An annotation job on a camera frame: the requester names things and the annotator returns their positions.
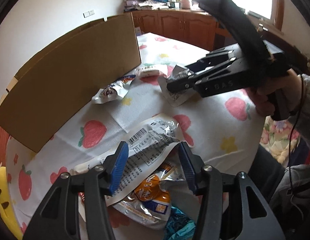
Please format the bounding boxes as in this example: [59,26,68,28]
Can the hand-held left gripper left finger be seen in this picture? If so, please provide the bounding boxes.
[22,141,129,240]

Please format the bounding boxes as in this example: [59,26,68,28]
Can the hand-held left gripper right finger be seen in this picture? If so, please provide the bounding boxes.
[178,141,287,240]

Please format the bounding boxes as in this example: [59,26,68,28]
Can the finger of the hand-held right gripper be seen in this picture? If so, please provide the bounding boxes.
[184,50,237,77]
[166,74,203,94]

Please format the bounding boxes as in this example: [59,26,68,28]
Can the silver snack packet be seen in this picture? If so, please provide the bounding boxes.
[159,64,195,107]

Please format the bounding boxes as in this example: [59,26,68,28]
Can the large white printed snack packet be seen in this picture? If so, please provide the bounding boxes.
[70,113,197,207]

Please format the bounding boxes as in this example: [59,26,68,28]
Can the small white red snack packet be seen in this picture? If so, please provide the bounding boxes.
[135,64,168,78]

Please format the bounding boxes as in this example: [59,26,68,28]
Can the orange snack packet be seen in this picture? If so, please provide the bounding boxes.
[112,160,193,230]

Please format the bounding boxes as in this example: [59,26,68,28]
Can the teal foil snack wrapper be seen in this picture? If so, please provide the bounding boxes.
[164,204,197,240]

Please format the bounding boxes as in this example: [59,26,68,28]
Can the small silver red packet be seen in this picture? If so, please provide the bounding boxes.
[92,76,136,105]

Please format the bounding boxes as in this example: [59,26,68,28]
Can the brown cardboard box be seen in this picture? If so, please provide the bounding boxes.
[0,14,141,153]

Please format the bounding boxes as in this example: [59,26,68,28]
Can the person's right hand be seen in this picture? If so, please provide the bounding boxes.
[246,70,305,117]

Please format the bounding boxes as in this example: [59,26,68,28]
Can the strawberry print tablecloth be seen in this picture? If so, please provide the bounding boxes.
[6,32,265,240]

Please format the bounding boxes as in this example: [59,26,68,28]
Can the wooden window cabinet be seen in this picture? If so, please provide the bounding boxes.
[131,8,310,68]

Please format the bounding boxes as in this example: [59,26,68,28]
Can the person's black pants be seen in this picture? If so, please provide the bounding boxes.
[245,144,287,208]

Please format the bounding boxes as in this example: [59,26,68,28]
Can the purple box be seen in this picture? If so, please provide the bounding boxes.
[123,0,145,12]

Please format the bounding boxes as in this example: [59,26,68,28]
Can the person's grey jacket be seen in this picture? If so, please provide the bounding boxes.
[269,164,310,240]

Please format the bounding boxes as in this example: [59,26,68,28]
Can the yellow plush toy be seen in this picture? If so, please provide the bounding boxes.
[0,166,23,240]

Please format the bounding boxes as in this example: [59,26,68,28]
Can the black cable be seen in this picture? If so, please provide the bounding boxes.
[287,74,305,190]

